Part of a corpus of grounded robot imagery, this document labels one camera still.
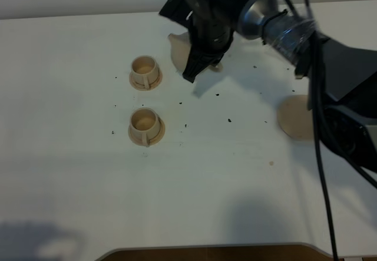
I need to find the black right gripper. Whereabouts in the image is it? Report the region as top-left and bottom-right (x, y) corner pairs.
(159, 0), (249, 83)

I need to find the beige teapot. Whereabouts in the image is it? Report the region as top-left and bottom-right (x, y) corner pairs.
(167, 32), (223, 73)

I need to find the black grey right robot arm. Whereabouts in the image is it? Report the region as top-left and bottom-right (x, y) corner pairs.
(159, 0), (376, 185)

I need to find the round beige teapot coaster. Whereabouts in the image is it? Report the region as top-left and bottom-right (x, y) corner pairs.
(277, 95), (314, 141)

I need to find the far beige teacup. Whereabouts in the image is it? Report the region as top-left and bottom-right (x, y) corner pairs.
(129, 55), (161, 91)

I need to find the beige teacup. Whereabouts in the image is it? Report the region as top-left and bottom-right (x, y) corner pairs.
(128, 108), (161, 146)
(129, 55), (161, 91)

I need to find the far beige saucer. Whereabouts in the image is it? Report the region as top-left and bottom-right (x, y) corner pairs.
(129, 66), (163, 91)

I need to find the beige saucer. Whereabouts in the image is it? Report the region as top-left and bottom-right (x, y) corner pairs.
(128, 117), (166, 147)
(129, 66), (163, 91)

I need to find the near beige teacup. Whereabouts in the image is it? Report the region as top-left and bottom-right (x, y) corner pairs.
(128, 108), (161, 146)

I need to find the near beige saucer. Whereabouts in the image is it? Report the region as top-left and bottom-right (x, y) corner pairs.
(128, 117), (166, 147)

